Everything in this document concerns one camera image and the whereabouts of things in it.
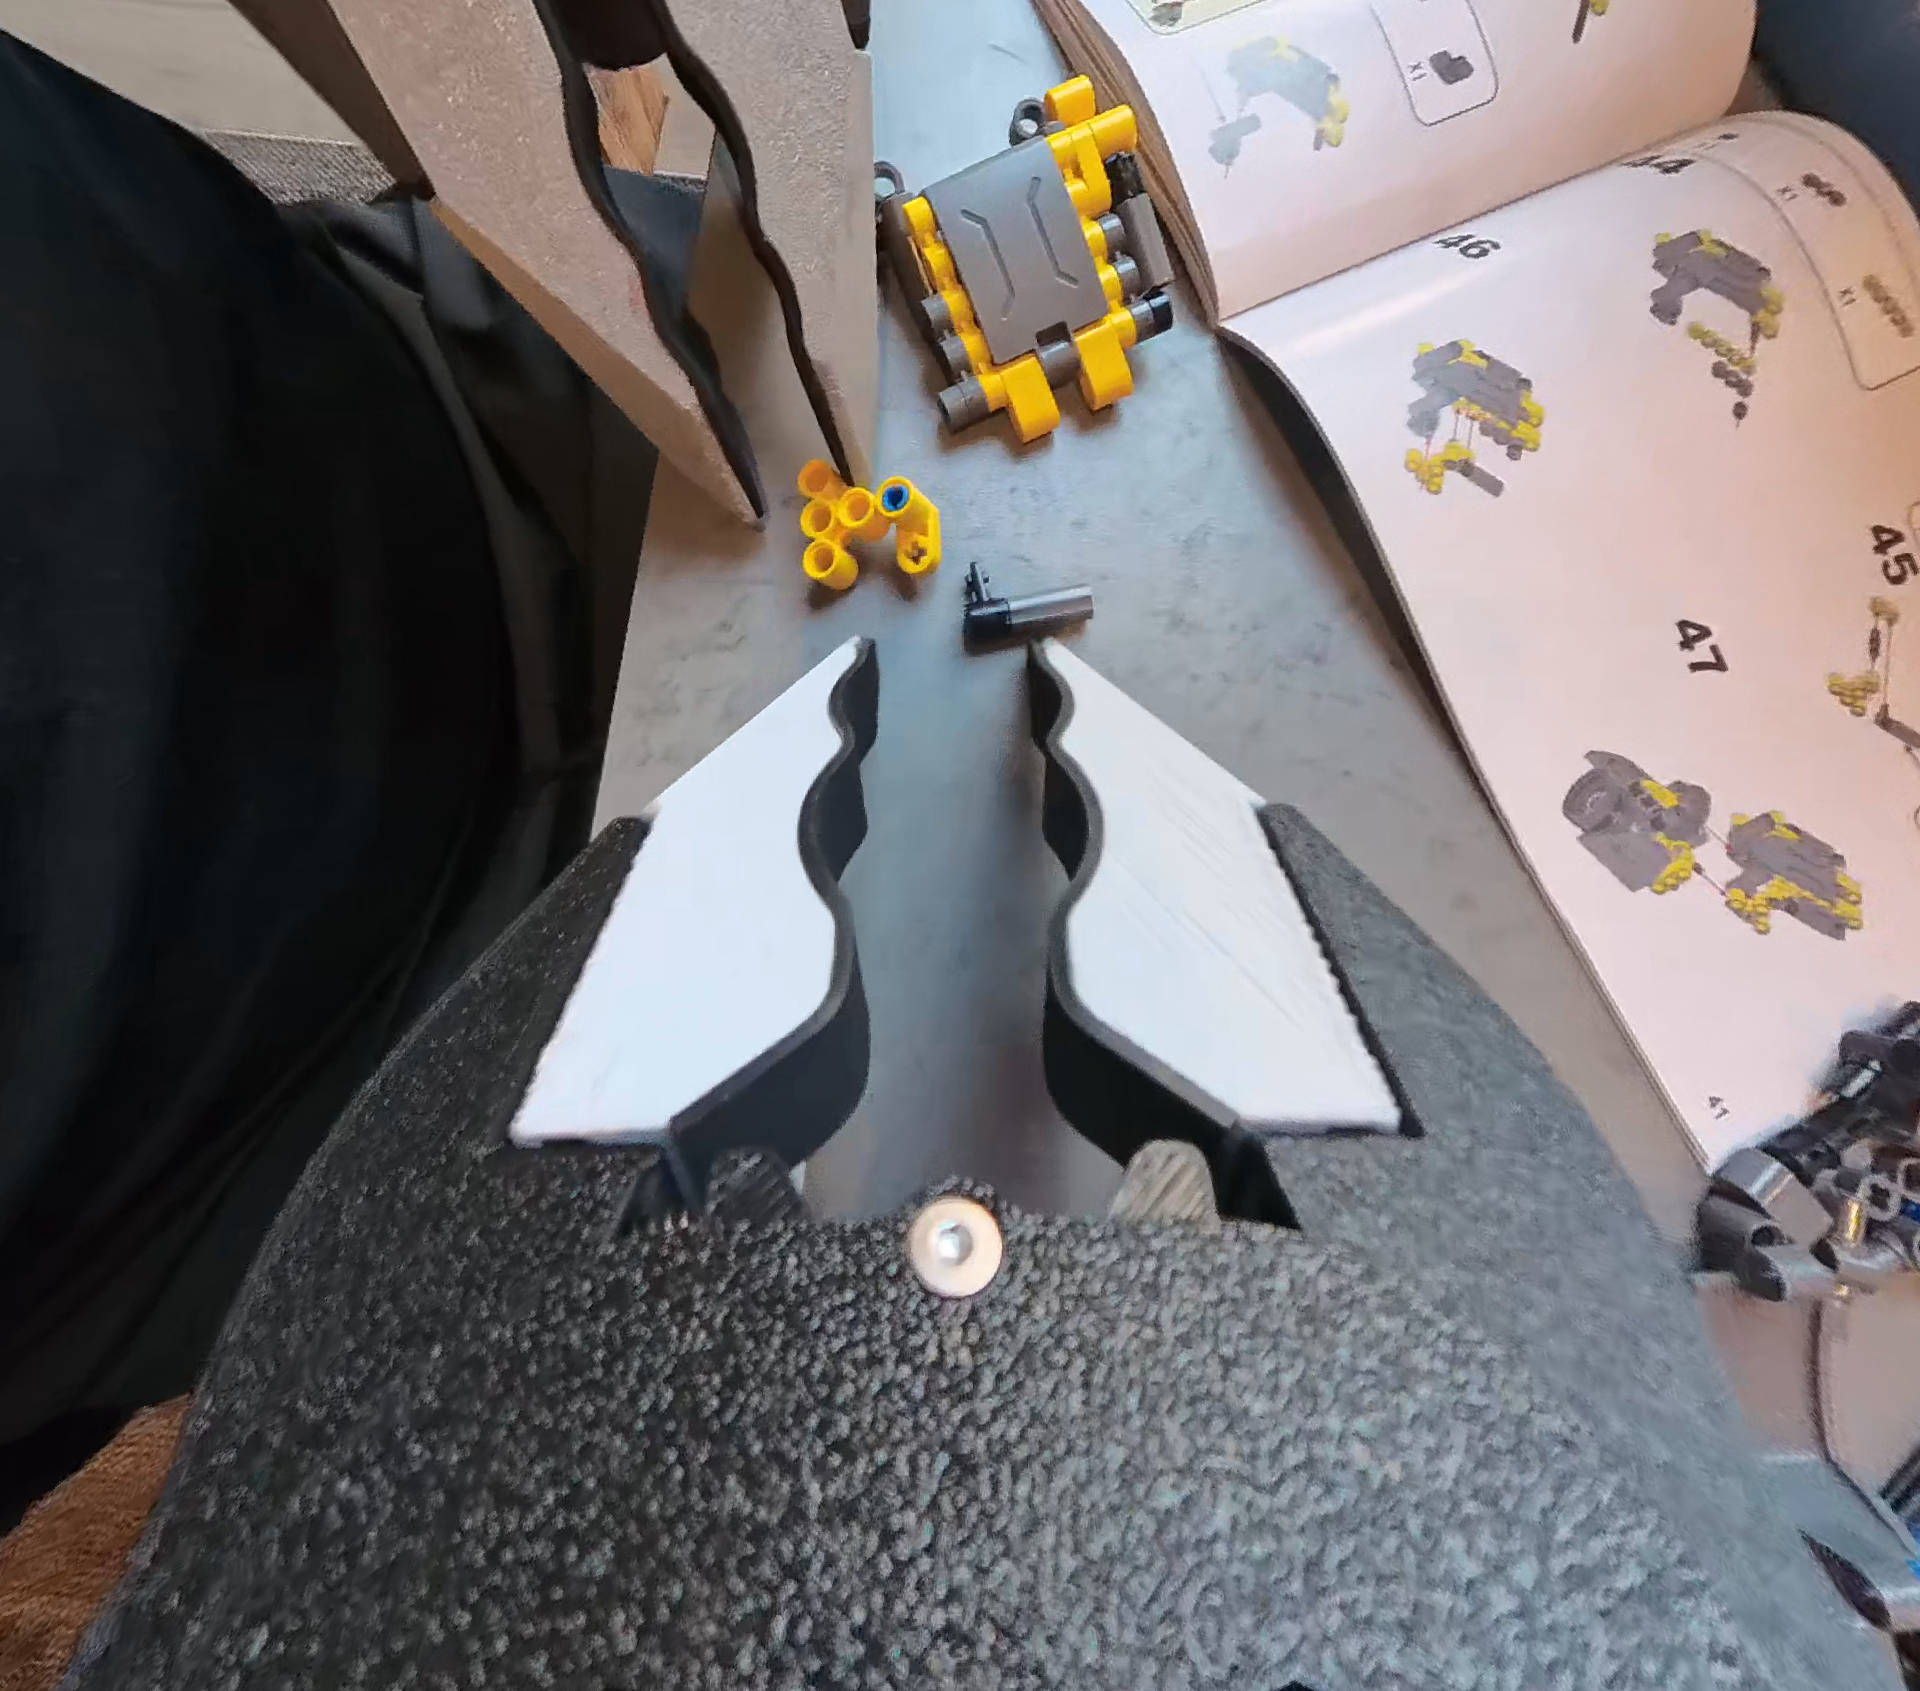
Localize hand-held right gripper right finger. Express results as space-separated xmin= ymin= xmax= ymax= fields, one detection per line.
xmin=1027 ymin=642 xmax=1408 ymax=1167

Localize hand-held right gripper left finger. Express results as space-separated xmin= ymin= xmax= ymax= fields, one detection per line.
xmin=507 ymin=636 xmax=882 ymax=1175

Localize yellow grey brick assembly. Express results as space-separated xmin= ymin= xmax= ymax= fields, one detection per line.
xmin=874 ymin=74 xmax=1176 ymax=446

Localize black grey pin connector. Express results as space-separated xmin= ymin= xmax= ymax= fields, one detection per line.
xmin=961 ymin=562 xmax=1096 ymax=656

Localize yellow three-hole connector brick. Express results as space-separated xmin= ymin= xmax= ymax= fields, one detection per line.
xmin=795 ymin=458 xmax=891 ymax=592

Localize grey desk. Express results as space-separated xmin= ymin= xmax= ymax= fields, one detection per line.
xmin=593 ymin=0 xmax=1848 ymax=1423

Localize person's body in black clothing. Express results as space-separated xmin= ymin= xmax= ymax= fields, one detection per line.
xmin=0 ymin=34 xmax=650 ymax=1497

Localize open instruction booklet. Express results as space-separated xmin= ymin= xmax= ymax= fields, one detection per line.
xmin=914 ymin=0 xmax=1920 ymax=1175

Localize pile of loose brick pieces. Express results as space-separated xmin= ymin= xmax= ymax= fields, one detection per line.
xmin=1693 ymin=1001 xmax=1920 ymax=1633

